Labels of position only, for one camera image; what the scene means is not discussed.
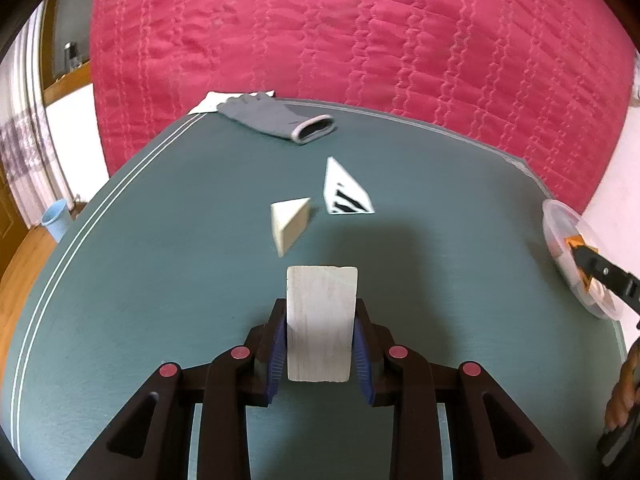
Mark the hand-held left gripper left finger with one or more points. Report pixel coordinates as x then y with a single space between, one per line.
275 365

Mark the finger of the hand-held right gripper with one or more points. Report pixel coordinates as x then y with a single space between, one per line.
607 272

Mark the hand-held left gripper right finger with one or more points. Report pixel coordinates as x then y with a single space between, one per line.
361 365

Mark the orange slotted block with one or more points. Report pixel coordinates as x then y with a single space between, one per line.
597 291

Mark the grey wooden rectangular block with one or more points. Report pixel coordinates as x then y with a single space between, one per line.
322 320

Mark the clear plastic container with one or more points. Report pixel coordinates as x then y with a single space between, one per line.
557 230

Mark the person's right hand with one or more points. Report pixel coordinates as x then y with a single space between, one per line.
622 390

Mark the cream wooden wedge block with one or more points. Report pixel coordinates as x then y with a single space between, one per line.
287 225

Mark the zebra striped triangular block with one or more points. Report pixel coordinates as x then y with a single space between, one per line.
345 190

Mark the grey work glove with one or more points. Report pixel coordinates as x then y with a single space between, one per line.
260 115

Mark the light blue plastic cup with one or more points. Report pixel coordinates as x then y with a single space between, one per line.
55 220

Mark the white paper sheet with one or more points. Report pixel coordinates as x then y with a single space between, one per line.
207 102

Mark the pink quilted blanket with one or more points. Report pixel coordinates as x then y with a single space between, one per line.
350 35

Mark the white patterned curtain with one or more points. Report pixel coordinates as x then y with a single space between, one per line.
25 135

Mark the small glass bottle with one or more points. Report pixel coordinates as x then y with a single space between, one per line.
72 57

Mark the wooden window frame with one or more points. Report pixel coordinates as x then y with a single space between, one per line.
65 82

